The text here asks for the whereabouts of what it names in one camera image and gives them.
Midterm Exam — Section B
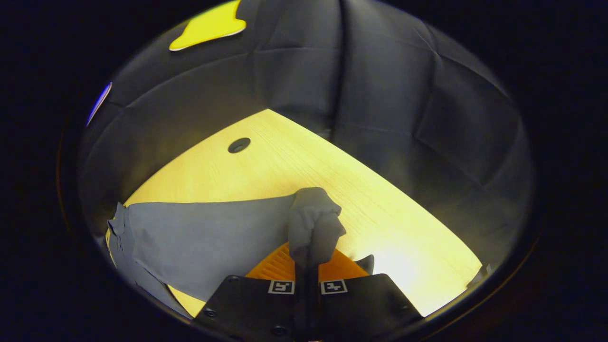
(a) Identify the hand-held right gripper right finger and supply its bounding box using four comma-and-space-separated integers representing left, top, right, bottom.
306, 248, 423, 342

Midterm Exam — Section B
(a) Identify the grey shirt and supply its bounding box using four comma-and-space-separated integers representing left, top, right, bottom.
107, 187, 376, 319

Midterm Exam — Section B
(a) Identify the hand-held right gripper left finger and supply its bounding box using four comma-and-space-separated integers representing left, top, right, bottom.
192, 242, 304, 342

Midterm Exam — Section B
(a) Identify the black backdrop cloth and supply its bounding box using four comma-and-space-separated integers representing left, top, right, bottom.
78, 0, 535, 285

